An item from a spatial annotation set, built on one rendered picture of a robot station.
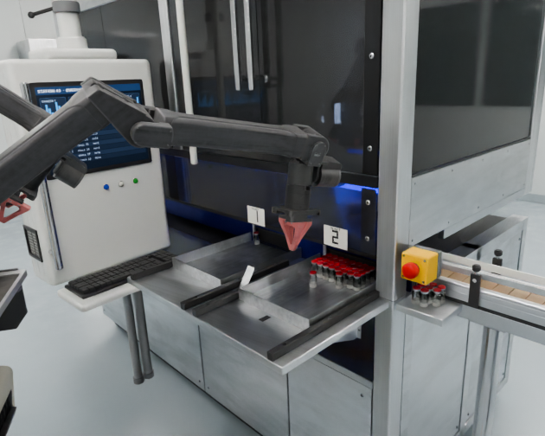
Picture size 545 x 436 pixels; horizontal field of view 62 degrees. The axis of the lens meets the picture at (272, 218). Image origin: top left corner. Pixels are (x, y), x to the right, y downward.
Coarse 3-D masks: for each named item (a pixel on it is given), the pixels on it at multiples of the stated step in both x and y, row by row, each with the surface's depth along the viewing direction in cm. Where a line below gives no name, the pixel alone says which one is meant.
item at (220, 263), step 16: (224, 240) 162; (240, 240) 168; (176, 256) 149; (192, 256) 154; (208, 256) 157; (224, 256) 157; (240, 256) 156; (256, 256) 155; (272, 256) 155; (288, 256) 149; (192, 272) 141; (208, 272) 144; (224, 272) 143; (240, 272) 135
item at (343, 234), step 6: (324, 228) 132; (330, 228) 130; (336, 228) 129; (324, 234) 132; (330, 234) 130; (336, 234) 129; (342, 234) 127; (324, 240) 133; (330, 240) 131; (336, 240) 130; (342, 240) 128; (336, 246) 130; (342, 246) 128
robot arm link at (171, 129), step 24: (168, 120) 79; (192, 120) 83; (216, 120) 86; (240, 120) 91; (144, 144) 77; (168, 144) 79; (192, 144) 85; (216, 144) 87; (240, 144) 90; (264, 144) 92; (288, 144) 94; (312, 144) 97
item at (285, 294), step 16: (320, 256) 147; (288, 272) 138; (304, 272) 140; (240, 288) 124; (256, 288) 129; (272, 288) 131; (288, 288) 131; (304, 288) 130; (320, 288) 130; (336, 288) 129; (368, 288) 122; (256, 304) 120; (272, 304) 115; (288, 304) 121; (304, 304) 121; (320, 304) 121; (336, 304) 113; (288, 320) 112; (304, 320) 108; (320, 320) 110
